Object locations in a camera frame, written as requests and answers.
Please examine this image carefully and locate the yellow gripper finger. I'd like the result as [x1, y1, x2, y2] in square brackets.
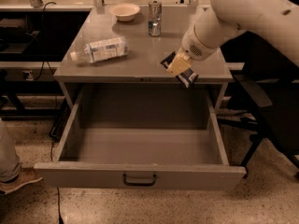
[166, 56, 191, 77]

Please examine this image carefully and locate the blue rxbar blueberry wrapper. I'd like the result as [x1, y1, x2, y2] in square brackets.
[161, 52, 198, 88]

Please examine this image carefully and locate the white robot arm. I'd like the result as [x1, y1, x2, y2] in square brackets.
[167, 0, 299, 76]

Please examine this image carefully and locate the grey metal drawer cabinet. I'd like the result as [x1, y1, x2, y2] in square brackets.
[54, 7, 232, 114]

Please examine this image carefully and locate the open grey top drawer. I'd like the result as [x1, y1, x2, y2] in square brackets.
[34, 83, 247, 191]

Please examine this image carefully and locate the silver drink can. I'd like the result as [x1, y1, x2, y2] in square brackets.
[148, 0, 162, 36]

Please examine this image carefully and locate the clear plastic water bottle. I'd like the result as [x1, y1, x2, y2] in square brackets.
[70, 36, 129, 63]

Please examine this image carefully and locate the white paper bowl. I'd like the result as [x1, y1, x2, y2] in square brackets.
[109, 3, 140, 22]

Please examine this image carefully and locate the black office chair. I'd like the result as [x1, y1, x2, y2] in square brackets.
[221, 31, 299, 167]

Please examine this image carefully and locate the tan shoe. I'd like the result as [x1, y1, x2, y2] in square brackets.
[0, 168, 43, 195]

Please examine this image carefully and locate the grey trouser leg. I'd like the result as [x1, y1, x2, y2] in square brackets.
[0, 119, 21, 182]

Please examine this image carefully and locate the black drawer handle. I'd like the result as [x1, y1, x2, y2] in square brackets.
[122, 174, 157, 187]

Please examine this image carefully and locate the black power cable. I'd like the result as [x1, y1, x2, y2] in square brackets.
[32, 1, 64, 224]

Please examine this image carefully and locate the wall power outlet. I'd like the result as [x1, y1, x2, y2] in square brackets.
[22, 71, 34, 81]

